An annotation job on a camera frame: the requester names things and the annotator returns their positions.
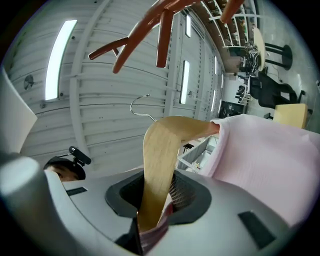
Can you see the white storage shelving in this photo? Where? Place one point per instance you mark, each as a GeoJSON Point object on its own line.
{"type": "Point", "coordinates": [225, 25]}

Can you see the white partition desk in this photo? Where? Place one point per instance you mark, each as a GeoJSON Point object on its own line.
{"type": "Point", "coordinates": [197, 156]}

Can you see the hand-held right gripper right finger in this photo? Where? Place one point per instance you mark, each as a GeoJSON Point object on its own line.
{"type": "Point", "coordinates": [225, 208]}

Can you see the light wooden square table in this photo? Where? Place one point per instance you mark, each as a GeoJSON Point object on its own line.
{"type": "Point", "coordinates": [291, 115]}

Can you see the white panel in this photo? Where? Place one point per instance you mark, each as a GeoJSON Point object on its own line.
{"type": "Point", "coordinates": [15, 117]}

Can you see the round ceiling detector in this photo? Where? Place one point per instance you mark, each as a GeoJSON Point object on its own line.
{"type": "Point", "coordinates": [28, 81]}

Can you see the round beige table black base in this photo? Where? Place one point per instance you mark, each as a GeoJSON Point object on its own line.
{"type": "Point", "coordinates": [259, 47]}

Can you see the long ceiling light panel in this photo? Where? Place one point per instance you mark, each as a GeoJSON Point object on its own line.
{"type": "Point", "coordinates": [61, 60]}
{"type": "Point", "coordinates": [188, 26]}
{"type": "Point", "coordinates": [213, 100]}
{"type": "Point", "coordinates": [184, 82]}
{"type": "Point", "coordinates": [215, 65]}

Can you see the person's face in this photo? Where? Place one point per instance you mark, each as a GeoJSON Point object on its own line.
{"type": "Point", "coordinates": [66, 176]}

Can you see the pink garment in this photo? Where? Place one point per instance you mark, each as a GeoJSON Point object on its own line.
{"type": "Point", "coordinates": [262, 160]}

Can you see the red-brown coat rack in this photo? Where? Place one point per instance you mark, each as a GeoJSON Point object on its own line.
{"type": "Point", "coordinates": [163, 37]}

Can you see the black office chair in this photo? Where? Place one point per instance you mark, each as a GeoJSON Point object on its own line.
{"type": "Point", "coordinates": [268, 91]}

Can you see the black head-mounted camera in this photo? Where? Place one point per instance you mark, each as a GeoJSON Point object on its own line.
{"type": "Point", "coordinates": [80, 156]}

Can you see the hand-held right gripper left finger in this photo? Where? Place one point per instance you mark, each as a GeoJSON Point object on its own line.
{"type": "Point", "coordinates": [37, 200]}

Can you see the wooden hanger with metal hook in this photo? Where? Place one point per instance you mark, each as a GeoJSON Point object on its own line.
{"type": "Point", "coordinates": [160, 155]}

